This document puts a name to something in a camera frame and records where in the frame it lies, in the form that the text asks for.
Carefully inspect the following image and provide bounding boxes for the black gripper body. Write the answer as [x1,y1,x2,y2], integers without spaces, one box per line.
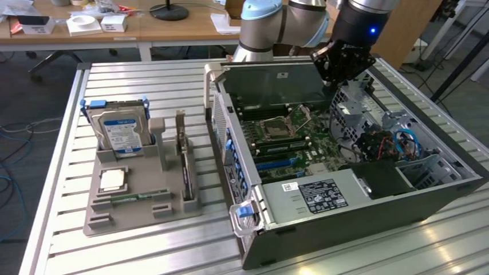
[329,0,392,56]

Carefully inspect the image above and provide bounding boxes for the wooden cabinet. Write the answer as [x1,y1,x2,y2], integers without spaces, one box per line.
[368,0,444,69]

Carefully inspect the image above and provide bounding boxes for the white floor box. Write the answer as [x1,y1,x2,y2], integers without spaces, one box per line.
[403,38,429,65]

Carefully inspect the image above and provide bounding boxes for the metal socket cover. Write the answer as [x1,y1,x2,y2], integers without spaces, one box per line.
[288,103,319,135]

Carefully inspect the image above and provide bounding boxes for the perforated metal drive cage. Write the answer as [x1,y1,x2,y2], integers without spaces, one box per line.
[328,71,387,144]

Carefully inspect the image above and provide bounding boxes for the CPU socket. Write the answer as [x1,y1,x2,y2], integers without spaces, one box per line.
[259,117,297,138]

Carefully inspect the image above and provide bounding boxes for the green motherboard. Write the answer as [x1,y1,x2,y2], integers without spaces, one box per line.
[228,94,345,184]

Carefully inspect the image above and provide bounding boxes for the black stand pole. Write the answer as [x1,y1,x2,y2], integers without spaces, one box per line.
[429,0,489,103]

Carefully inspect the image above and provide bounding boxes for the brown cardboard box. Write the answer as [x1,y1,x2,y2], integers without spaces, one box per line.
[224,0,248,20]

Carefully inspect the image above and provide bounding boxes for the installed RAM stick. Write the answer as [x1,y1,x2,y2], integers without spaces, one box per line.
[256,136,313,155]

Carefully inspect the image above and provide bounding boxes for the blue expansion card retainer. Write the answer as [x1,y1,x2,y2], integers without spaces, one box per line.
[224,128,252,198]

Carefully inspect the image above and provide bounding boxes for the blue expansion slot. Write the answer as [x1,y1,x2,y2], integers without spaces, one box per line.
[255,159,297,172]

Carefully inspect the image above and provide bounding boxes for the wooden desk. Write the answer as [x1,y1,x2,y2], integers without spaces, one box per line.
[0,0,245,62]

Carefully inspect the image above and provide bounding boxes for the black round lamp base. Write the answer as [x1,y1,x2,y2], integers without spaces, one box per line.
[148,0,191,21]

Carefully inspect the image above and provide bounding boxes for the grey power supply unit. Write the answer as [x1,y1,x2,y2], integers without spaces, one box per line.
[252,168,372,227]

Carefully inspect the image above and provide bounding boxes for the graphics card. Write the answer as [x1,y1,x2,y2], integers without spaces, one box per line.
[175,109,195,201]

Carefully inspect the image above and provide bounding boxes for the small white carton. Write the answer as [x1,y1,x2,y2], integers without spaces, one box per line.
[100,14,130,33]

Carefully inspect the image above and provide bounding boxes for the black open PC case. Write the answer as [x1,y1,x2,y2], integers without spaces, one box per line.
[204,53,489,270]

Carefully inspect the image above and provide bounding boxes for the hard disk blue carrier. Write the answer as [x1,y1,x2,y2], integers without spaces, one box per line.
[79,97,151,158]

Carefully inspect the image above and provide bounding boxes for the grey parts rack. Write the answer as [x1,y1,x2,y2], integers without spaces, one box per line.
[83,110,204,238]

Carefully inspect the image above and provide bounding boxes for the white box with tape roll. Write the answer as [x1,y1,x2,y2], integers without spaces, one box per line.
[66,15,104,37]

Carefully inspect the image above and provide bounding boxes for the green RAM stick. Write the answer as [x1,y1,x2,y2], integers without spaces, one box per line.
[111,188,170,203]

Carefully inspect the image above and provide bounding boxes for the silver CPU chip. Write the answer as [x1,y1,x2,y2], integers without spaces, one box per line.
[98,169,127,193]

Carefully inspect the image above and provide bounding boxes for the black office chair base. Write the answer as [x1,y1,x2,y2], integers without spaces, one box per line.
[26,50,84,83]

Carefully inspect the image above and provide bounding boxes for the white box black top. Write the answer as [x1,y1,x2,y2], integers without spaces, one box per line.
[18,15,56,35]

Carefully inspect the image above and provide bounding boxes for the blue wire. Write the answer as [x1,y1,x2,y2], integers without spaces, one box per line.
[393,128,424,161]

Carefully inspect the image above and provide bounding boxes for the red wire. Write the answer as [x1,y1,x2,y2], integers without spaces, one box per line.
[376,136,395,161]

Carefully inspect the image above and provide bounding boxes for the silver disk bay bracket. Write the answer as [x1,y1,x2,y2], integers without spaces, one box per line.
[395,153,465,190]

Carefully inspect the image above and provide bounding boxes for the grey case handle blue latch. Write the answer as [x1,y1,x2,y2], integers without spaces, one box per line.
[228,199,264,237]

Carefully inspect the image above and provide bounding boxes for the white floor cable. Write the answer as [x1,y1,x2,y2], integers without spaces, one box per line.
[0,117,62,134]

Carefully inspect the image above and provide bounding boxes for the blue floor cable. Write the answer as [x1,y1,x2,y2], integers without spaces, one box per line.
[0,125,30,244]

